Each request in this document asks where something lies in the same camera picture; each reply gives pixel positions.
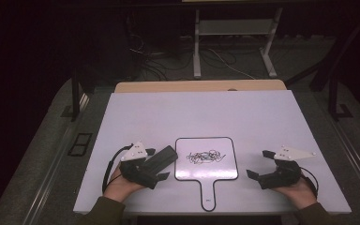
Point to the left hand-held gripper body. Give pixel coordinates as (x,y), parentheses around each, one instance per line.
(137,173)

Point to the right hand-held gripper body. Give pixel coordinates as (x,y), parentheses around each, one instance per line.
(282,173)

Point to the black board eraser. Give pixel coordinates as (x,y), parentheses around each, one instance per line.
(162,158)

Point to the person's left hand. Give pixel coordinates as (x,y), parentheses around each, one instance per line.
(120,187)

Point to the person's right hand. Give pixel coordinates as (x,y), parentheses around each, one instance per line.
(298,192)

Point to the black metal stand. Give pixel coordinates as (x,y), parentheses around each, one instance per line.
(75,93)
(333,97)

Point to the white metal stand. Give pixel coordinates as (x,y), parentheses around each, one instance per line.
(236,27)

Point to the aluminium floor rail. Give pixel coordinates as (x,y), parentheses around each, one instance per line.
(48,175)
(356,156)

